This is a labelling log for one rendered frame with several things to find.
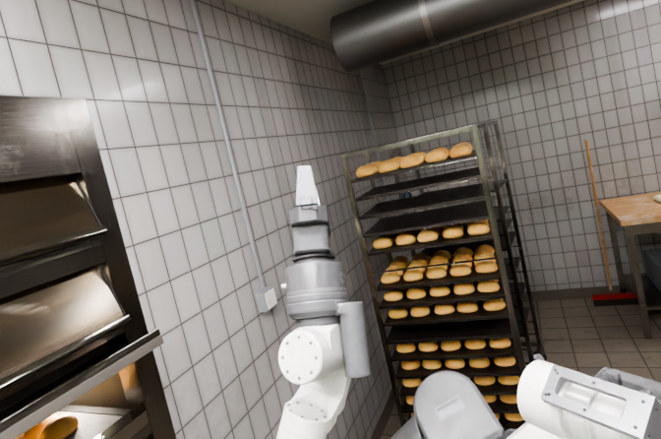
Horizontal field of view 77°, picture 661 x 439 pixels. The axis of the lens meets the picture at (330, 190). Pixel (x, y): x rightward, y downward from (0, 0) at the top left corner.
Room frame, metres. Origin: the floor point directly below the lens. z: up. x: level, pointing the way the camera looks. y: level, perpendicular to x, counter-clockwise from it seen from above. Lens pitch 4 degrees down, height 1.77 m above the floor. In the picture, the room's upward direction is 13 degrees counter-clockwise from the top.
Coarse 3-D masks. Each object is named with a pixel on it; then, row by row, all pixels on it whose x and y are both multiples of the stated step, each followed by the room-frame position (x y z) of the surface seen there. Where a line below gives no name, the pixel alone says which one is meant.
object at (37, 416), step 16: (160, 336) 1.11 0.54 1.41; (112, 352) 1.11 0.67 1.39; (144, 352) 1.05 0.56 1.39; (80, 368) 1.06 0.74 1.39; (112, 368) 0.97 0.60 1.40; (48, 384) 1.01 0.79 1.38; (80, 384) 0.90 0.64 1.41; (96, 384) 0.93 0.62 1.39; (64, 400) 0.86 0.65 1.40; (0, 416) 0.87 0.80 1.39; (32, 416) 0.81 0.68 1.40; (48, 416) 0.83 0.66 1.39; (0, 432) 0.76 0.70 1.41; (16, 432) 0.78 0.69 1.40
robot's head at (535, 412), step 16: (528, 368) 0.42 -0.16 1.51; (544, 368) 0.42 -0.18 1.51; (528, 384) 0.41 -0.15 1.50; (544, 384) 0.40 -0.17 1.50; (528, 400) 0.40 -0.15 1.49; (576, 400) 0.37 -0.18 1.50; (592, 400) 0.37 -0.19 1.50; (608, 400) 0.36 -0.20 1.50; (528, 416) 0.41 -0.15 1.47; (544, 416) 0.39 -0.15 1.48; (560, 416) 0.38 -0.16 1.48; (576, 416) 0.37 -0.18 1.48; (560, 432) 0.38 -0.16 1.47; (576, 432) 0.37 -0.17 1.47; (592, 432) 0.36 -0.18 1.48; (608, 432) 0.35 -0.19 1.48
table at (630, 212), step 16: (656, 192) 3.44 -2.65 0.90; (608, 208) 3.29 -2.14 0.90; (624, 208) 3.18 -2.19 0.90; (640, 208) 3.08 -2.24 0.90; (656, 208) 2.99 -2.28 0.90; (608, 224) 3.57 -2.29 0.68; (624, 224) 2.88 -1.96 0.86; (640, 224) 2.88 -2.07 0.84; (656, 224) 2.84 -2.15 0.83; (624, 288) 3.53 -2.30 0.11; (640, 288) 2.90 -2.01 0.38; (656, 288) 3.15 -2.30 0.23; (640, 304) 2.90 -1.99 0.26; (656, 304) 2.92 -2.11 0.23
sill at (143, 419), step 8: (128, 416) 1.16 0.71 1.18; (136, 416) 1.15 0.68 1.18; (144, 416) 1.17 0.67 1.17; (112, 424) 1.14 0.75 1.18; (120, 424) 1.13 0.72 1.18; (128, 424) 1.12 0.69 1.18; (136, 424) 1.14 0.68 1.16; (144, 424) 1.16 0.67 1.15; (104, 432) 1.11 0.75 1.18; (112, 432) 1.10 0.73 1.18; (120, 432) 1.10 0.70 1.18; (128, 432) 1.12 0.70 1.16; (136, 432) 1.14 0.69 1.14
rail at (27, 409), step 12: (144, 336) 1.07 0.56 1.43; (156, 336) 1.10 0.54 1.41; (120, 348) 1.02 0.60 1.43; (132, 348) 1.03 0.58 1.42; (108, 360) 0.97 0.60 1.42; (84, 372) 0.92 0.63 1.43; (96, 372) 0.94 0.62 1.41; (60, 384) 0.88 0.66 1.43; (72, 384) 0.89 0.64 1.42; (48, 396) 0.84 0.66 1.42; (24, 408) 0.80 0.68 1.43; (36, 408) 0.82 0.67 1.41; (0, 420) 0.77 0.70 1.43; (12, 420) 0.78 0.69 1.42
